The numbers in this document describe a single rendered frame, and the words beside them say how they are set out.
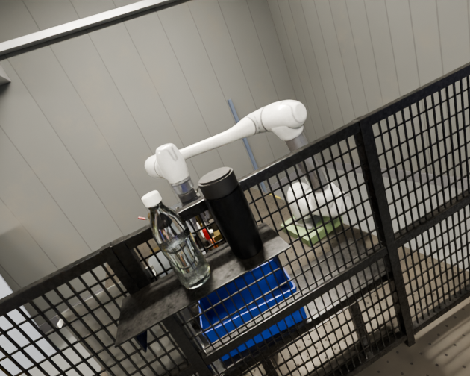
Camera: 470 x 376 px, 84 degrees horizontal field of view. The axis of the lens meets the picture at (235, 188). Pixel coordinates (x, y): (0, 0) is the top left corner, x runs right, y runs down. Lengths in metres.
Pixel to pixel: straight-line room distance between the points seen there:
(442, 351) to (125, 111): 3.31
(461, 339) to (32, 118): 3.65
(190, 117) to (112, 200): 1.43
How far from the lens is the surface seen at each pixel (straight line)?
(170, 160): 1.08
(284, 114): 1.26
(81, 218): 3.62
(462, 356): 1.25
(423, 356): 1.24
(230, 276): 0.53
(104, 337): 0.77
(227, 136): 1.28
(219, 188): 0.46
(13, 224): 3.74
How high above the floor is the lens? 1.75
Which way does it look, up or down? 21 degrees down
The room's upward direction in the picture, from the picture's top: 24 degrees counter-clockwise
